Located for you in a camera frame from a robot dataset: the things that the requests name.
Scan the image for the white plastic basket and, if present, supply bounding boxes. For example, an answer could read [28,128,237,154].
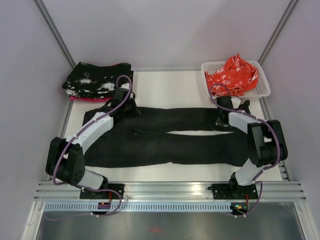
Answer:
[199,60,271,99]

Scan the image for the right aluminium frame post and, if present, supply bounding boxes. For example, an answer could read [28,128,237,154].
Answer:
[258,0,300,65]

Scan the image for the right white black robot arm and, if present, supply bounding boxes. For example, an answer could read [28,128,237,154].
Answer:
[208,96,288,200]

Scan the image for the orange white garment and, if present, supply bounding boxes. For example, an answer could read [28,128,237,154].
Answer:
[204,54,259,97]

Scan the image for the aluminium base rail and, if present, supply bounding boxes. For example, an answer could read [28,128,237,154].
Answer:
[33,181,307,202]

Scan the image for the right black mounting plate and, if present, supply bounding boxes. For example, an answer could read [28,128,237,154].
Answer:
[207,183,258,200]

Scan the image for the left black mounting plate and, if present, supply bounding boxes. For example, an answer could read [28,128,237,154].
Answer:
[79,183,125,200]

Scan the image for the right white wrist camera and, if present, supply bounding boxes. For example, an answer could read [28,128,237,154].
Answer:
[231,97,241,109]

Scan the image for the aluminium frame post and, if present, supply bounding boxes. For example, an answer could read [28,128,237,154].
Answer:
[33,0,76,68]
[258,0,300,65]

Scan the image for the left aluminium frame post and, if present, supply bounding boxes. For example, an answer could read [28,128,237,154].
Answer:
[33,0,76,68]

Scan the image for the folded black white trousers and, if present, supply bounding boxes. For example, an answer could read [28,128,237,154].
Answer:
[62,62,134,99]

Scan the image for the black mounting plate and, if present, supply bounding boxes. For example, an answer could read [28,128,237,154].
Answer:
[79,183,125,200]
[207,183,258,200]

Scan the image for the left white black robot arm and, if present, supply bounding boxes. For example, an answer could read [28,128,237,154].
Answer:
[45,87,140,199]

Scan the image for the slotted grey cable duct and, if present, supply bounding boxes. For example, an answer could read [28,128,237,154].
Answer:
[44,201,232,213]

